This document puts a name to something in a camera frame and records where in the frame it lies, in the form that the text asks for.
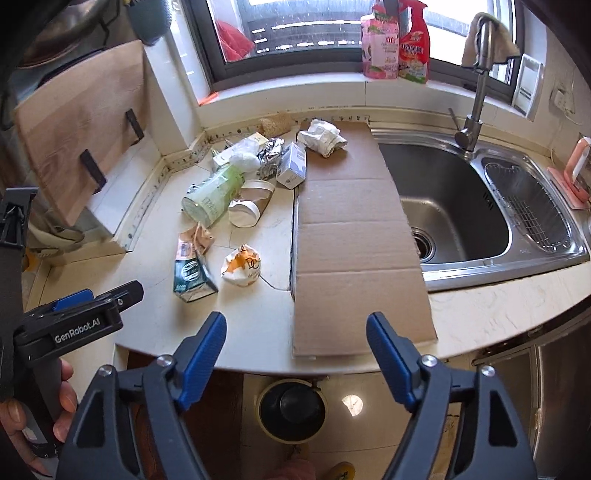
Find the white plastic bag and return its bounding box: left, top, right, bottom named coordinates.
left=228, top=138, right=260, bottom=174

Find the brown cardboard sheet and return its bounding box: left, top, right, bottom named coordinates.
left=293, top=121, right=437, bottom=356

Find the stainless steel sink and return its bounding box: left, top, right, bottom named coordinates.
left=373, top=129, right=590, bottom=292

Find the red spray bottle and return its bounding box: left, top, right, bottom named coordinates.
left=399, top=0, right=431, bottom=84

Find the loofah sponge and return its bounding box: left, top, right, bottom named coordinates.
left=259, top=112, right=296, bottom=139

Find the orange strip on sill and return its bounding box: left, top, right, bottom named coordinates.
left=197, top=92, right=219, bottom=106

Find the steel drain basket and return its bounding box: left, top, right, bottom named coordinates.
left=483, top=158, right=572, bottom=253

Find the silver foil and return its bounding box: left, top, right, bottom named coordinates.
left=256, top=138, right=286, bottom=180

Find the steel kitchen faucet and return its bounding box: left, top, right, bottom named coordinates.
left=448, top=15, right=498, bottom=153

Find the black trash bin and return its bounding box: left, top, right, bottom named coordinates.
left=256, top=379, right=328, bottom=445

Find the white wall socket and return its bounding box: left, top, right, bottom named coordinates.
left=551, top=87, right=576, bottom=116

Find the green white drink bottle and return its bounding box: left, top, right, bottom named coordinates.
left=181, top=164, right=245, bottom=228

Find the pink sponge holder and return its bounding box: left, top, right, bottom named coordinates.
left=547, top=136, right=590, bottom=210

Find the pink detergent bottle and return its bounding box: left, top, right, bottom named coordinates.
left=361, top=1, right=399, bottom=80

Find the white paper cup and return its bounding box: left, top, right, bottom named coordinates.
left=228, top=180, right=276, bottom=228

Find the yellow white box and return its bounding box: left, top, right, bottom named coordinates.
left=212, top=132, right=269, bottom=171

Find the small white carton box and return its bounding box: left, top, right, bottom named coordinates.
left=276, top=142, right=307, bottom=190

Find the person's left hand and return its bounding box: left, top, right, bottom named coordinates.
left=1, top=359, right=78, bottom=477

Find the white paper bag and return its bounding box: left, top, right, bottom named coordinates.
left=297, top=119, right=348, bottom=158

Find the teal snack carton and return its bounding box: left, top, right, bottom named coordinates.
left=172, top=223, right=218, bottom=303

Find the wooden cutting board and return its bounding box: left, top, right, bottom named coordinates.
left=14, top=40, right=148, bottom=226

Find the beige cloth on faucet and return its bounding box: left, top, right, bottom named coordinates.
left=461, top=12, right=521, bottom=70

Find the orange white wrapper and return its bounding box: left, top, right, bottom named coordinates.
left=221, top=244, right=262, bottom=287

